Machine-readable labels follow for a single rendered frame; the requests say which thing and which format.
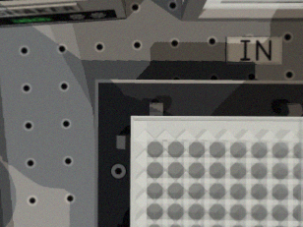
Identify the grey flat base plate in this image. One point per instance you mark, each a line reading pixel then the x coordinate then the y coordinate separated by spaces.
pixel 47 95

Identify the dark grey regrip nest plate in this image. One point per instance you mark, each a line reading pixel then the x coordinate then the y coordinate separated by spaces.
pixel 117 100

